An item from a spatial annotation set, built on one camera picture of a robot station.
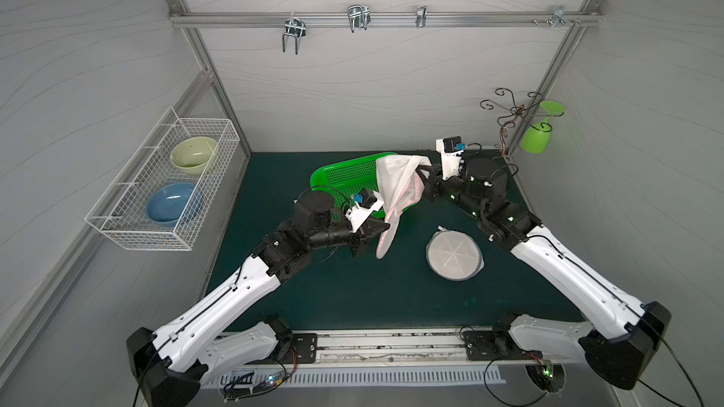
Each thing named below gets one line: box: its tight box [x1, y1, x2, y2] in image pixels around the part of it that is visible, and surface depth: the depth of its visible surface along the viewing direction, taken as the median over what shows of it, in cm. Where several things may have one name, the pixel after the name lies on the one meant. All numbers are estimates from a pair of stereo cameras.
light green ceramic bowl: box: [169, 135, 218, 175], surface depth 73 cm
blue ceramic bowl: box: [145, 182, 197, 227], surface depth 65 cm
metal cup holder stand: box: [479, 87, 562, 157], surface depth 93 cm
